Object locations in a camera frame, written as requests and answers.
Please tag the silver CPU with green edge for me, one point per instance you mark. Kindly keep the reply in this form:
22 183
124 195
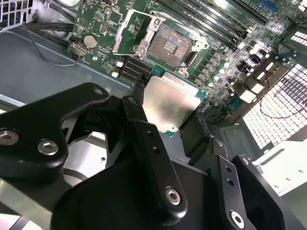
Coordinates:
168 100

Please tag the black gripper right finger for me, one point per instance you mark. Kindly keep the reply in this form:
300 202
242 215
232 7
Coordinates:
225 172

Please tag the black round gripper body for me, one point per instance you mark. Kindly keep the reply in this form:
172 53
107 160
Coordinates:
115 196

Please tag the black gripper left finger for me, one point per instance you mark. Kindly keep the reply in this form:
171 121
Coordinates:
158 167

